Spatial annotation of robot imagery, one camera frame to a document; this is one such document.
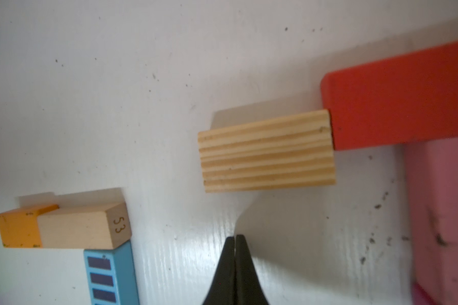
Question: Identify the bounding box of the light pink block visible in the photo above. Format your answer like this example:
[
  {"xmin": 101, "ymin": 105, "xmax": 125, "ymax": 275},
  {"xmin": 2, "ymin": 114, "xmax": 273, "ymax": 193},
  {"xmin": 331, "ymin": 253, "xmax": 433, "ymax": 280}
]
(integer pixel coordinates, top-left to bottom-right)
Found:
[{"xmin": 405, "ymin": 138, "xmax": 458, "ymax": 304}]

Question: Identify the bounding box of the natural wood block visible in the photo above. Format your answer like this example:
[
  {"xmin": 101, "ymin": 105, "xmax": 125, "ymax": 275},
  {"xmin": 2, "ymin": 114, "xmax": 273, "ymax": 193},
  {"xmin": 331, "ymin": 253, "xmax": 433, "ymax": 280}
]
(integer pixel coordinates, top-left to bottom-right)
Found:
[
  {"xmin": 38, "ymin": 203, "xmax": 132, "ymax": 250},
  {"xmin": 198, "ymin": 109, "xmax": 337, "ymax": 193}
]

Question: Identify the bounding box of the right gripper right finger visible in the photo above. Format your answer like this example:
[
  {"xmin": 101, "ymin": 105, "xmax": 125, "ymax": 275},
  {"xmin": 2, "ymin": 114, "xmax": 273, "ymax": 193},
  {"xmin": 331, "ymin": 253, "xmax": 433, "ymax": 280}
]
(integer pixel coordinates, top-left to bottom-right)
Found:
[{"xmin": 235, "ymin": 235, "xmax": 269, "ymax": 305}]

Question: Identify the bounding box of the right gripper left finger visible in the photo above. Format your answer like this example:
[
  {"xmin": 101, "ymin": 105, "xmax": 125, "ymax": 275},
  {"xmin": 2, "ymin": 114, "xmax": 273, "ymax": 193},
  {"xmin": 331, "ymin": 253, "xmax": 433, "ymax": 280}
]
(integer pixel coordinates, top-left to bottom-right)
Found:
[{"xmin": 202, "ymin": 236, "xmax": 235, "ymax": 305}]

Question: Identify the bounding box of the orange block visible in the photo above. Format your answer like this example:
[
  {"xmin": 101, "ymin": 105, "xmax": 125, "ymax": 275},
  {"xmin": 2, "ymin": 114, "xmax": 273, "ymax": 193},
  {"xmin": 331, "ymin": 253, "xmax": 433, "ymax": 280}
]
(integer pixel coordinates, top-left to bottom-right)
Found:
[{"xmin": 0, "ymin": 204, "xmax": 59, "ymax": 248}]

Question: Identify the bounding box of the red block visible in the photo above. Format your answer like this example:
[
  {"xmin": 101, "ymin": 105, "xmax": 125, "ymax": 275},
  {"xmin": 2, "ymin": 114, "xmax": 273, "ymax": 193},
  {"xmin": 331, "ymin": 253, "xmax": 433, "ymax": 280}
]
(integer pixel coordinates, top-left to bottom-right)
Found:
[{"xmin": 321, "ymin": 41, "xmax": 458, "ymax": 151}]

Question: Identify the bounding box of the blue striped block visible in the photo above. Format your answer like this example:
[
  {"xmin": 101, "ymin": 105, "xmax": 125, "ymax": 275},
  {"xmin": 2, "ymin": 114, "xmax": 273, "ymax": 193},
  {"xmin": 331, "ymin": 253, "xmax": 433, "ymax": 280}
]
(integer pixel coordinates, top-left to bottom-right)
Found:
[{"xmin": 83, "ymin": 241, "xmax": 140, "ymax": 305}]

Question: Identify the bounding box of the magenta block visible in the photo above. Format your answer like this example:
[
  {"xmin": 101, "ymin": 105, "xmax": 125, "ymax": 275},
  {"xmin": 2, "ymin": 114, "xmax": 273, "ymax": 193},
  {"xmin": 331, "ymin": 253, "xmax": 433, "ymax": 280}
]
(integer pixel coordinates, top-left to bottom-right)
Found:
[{"xmin": 412, "ymin": 282, "xmax": 438, "ymax": 305}]

